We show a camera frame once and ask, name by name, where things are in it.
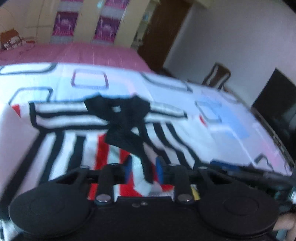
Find striped red black white sweater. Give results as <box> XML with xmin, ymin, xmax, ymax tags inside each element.
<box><xmin>1</xmin><ymin>95</ymin><xmax>203</xmax><ymax>240</ymax></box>

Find person's right hand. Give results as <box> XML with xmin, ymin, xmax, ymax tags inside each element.
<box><xmin>273</xmin><ymin>213</ymin><xmax>296</xmax><ymax>232</ymax></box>

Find white patterned bed sheet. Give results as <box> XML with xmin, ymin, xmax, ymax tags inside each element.
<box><xmin>0</xmin><ymin>62</ymin><xmax>295</xmax><ymax>241</ymax></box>

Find black television screen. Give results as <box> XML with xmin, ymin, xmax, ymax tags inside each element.
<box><xmin>250</xmin><ymin>67</ymin><xmax>296</xmax><ymax>149</ymax></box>

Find dark wooden chair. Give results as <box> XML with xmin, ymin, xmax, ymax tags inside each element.
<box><xmin>202</xmin><ymin>62</ymin><xmax>231</xmax><ymax>90</ymax></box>

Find dark wooden door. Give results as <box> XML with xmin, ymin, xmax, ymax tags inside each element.
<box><xmin>137</xmin><ymin>0</ymin><xmax>192</xmax><ymax>72</ymax></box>

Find lower right purple poster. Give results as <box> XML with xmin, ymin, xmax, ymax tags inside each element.
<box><xmin>93</xmin><ymin>16</ymin><xmax>120</xmax><ymax>43</ymax></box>

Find purple poster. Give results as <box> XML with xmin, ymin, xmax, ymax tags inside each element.
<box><xmin>93</xmin><ymin>16</ymin><xmax>120</xmax><ymax>43</ymax></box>
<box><xmin>52</xmin><ymin>11</ymin><xmax>78</xmax><ymax>37</ymax></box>

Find cream wardrobe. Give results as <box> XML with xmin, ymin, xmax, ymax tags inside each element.
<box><xmin>23</xmin><ymin>1</ymin><xmax>149</xmax><ymax>48</ymax></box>

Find lower left purple poster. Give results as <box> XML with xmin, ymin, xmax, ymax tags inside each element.
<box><xmin>52</xmin><ymin>11</ymin><xmax>78</xmax><ymax>37</ymax></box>

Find cream corner shelf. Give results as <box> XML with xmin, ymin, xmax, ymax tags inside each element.
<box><xmin>131</xmin><ymin>0</ymin><xmax>159</xmax><ymax>51</ymax></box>

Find orange white pillow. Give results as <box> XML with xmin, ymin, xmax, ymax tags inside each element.
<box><xmin>1</xmin><ymin>29</ymin><xmax>26</xmax><ymax>50</ymax></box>

